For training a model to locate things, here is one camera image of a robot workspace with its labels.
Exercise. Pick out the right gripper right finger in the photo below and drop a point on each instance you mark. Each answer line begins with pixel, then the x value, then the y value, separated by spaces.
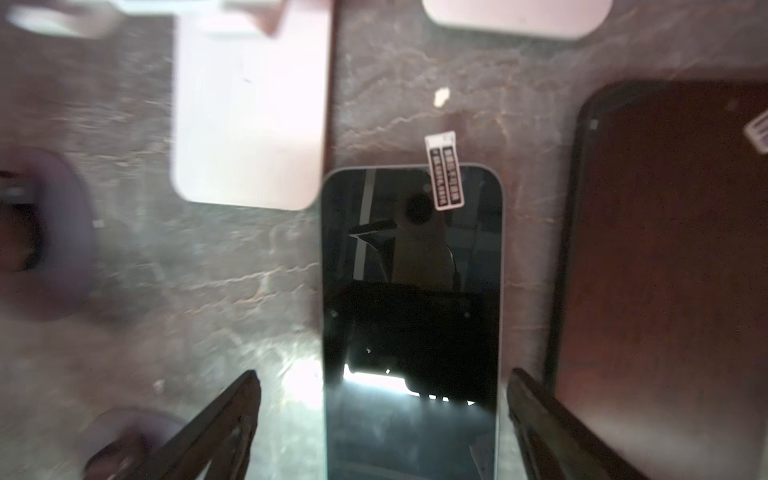
pixel 553 443

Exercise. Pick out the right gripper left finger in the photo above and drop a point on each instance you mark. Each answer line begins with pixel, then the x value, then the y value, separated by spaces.
pixel 216 444

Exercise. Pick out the black phone with tag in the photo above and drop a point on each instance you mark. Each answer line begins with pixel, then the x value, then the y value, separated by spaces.
pixel 412 261
pixel 659 327

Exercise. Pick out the white phone stand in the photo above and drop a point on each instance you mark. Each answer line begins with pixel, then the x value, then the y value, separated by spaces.
pixel 566 20

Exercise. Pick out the round dark purple stand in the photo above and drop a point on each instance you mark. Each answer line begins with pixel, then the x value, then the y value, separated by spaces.
pixel 119 440

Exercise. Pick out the back round dark stand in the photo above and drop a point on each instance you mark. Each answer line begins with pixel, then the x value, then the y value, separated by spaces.
pixel 47 236

